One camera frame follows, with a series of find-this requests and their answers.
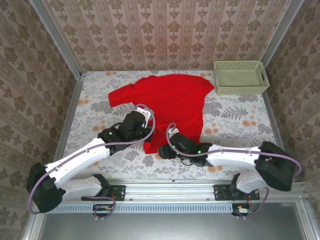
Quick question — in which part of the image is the small connector board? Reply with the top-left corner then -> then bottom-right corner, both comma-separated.
231,203 -> 253,217
92,203 -> 113,217

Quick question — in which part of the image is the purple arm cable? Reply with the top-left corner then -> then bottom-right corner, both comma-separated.
27,102 -> 156,221
166,122 -> 303,221

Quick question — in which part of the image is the aluminium corner post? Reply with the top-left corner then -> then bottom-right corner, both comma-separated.
261,0 -> 305,66
28,0 -> 83,80

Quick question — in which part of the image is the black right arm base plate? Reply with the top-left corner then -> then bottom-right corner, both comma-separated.
213,184 -> 261,201

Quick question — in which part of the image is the aluminium frame rail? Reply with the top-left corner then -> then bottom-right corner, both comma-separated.
37,181 -> 307,201

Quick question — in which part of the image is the floral table cover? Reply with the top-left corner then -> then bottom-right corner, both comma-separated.
57,70 -> 287,181

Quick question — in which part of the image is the grey sheet metal panel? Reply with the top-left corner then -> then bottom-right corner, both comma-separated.
22,199 -> 320,240

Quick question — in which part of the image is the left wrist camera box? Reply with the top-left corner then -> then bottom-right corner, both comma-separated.
134,106 -> 154,121

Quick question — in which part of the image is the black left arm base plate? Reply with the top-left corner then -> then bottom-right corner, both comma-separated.
81,184 -> 126,202

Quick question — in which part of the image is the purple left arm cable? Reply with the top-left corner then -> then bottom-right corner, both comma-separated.
27,102 -> 156,221

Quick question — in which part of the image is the grey slotted cable duct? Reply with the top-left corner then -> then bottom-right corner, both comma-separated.
46,202 -> 235,214

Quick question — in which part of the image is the cream perforated plastic basket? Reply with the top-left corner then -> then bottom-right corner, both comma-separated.
213,59 -> 270,97

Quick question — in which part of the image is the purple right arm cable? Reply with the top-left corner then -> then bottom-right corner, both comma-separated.
166,122 -> 303,221

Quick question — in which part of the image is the red t-shirt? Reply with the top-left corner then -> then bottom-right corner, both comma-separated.
107,74 -> 215,155

